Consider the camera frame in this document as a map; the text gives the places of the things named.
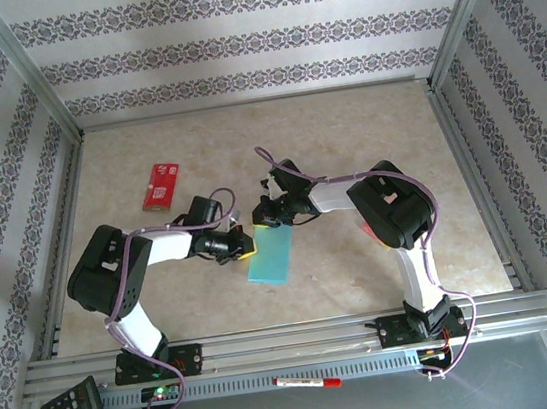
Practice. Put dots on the light blue paper sheet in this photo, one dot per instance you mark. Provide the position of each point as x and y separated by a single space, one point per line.
271 257

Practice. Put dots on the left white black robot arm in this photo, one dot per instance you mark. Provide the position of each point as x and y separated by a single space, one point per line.
101 277

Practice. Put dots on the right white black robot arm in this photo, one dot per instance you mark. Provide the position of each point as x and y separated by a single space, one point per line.
395 208

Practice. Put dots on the red snack packet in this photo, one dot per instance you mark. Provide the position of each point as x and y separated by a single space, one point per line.
160 186

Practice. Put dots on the red white marker pen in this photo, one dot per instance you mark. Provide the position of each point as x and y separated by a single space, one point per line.
307 382

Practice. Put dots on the small lit circuit board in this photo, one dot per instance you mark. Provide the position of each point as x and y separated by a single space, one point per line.
432 354
161 392

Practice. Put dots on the long aluminium base rail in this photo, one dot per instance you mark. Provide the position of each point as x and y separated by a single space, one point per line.
292 343

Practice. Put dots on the aluminium frame rail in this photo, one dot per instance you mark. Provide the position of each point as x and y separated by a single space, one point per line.
250 103
477 178
63 232

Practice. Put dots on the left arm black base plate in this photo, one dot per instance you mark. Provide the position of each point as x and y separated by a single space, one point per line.
188 359

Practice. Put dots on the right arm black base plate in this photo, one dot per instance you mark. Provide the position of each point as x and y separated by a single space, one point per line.
391 332

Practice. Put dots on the aluminium frame post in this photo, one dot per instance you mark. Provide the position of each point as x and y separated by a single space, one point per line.
22 61
464 3

